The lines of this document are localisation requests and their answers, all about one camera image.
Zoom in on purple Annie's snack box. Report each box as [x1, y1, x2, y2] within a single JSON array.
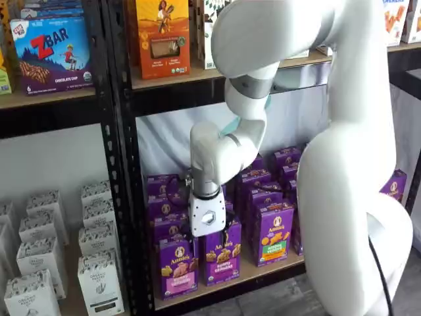
[[379, 169, 408, 203]]

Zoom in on white mint chocolate thins box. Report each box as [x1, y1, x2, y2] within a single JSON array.
[[196, 0, 231, 71]]

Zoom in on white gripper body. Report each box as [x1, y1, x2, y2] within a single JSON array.
[[188, 193, 229, 238]]

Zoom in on orange cracker box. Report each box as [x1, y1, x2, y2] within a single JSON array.
[[126, 0, 192, 80]]

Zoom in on purple Annie's box pink patch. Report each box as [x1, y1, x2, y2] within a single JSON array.
[[153, 215, 192, 244], [159, 237, 200, 300], [145, 173, 191, 200], [147, 194, 191, 221]]

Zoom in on blue Zbar box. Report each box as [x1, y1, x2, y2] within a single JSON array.
[[9, 15, 95, 96], [18, 0, 86, 20]]

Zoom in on white Organic Pantry box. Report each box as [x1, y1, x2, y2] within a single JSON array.
[[80, 180, 113, 205], [0, 223, 16, 280], [77, 249, 126, 316], [3, 269, 62, 316], [78, 223, 118, 257], [82, 199, 115, 228], [0, 201, 19, 231], [25, 190, 68, 220], [15, 237, 69, 300], [18, 213, 70, 247]]

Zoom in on black metal shelving rack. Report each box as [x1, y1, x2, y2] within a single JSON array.
[[0, 0, 132, 316], [108, 0, 421, 316]]

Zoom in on blue pretzel crackers box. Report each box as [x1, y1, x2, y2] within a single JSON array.
[[382, 0, 412, 47]]

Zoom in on white and red cracker box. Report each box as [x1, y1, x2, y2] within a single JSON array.
[[400, 0, 421, 45]]

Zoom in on yellow snack box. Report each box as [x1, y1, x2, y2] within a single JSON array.
[[0, 44, 14, 97]]

